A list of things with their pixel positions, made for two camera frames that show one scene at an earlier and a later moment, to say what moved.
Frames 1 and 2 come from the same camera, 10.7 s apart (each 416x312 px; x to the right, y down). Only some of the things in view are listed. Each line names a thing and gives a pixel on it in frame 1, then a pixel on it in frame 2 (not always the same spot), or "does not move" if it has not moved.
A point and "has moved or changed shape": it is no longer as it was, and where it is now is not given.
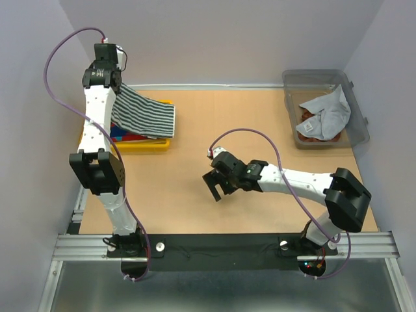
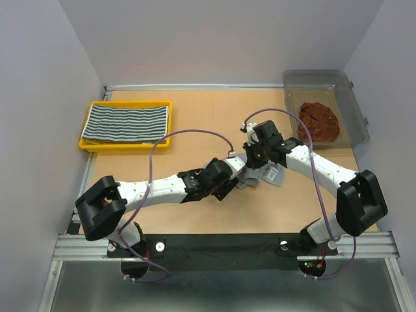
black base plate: [227, 252] does not move
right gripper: [212, 179] -> [251, 162]
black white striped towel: [143, 116] has moved or changed shape
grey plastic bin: [301, 86] does not move
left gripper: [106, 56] -> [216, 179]
